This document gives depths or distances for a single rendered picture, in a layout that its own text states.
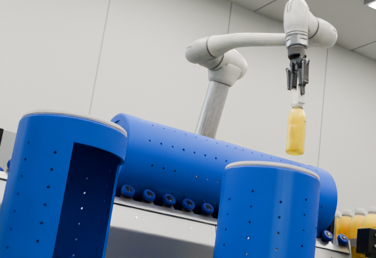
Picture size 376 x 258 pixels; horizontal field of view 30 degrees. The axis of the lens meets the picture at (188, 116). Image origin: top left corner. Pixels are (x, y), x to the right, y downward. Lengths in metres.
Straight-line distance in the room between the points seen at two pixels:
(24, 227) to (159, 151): 0.73
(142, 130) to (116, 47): 3.43
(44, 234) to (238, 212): 0.56
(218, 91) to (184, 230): 1.11
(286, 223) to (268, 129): 4.43
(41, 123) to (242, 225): 0.61
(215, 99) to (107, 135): 1.58
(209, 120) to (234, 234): 1.40
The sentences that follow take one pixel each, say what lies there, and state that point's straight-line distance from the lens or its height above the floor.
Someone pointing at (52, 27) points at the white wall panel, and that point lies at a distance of 5.53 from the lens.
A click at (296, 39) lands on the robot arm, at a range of 2.81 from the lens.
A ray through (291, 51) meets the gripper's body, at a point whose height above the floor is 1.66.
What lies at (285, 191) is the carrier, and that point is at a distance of 1.94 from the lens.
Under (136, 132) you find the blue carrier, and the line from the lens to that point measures 2.28.
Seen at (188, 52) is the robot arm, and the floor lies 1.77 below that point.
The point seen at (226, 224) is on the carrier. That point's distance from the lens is 1.97.
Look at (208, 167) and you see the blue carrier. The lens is 2.38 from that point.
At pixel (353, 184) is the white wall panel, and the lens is 6.91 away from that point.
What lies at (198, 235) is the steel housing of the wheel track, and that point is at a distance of 2.35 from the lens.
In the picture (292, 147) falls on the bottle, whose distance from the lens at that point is 2.67.
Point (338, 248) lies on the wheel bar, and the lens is 2.72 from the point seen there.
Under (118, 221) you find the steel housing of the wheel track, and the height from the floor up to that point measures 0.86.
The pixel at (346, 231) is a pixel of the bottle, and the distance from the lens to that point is 2.89.
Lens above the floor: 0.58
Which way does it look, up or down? 16 degrees up
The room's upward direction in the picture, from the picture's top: 8 degrees clockwise
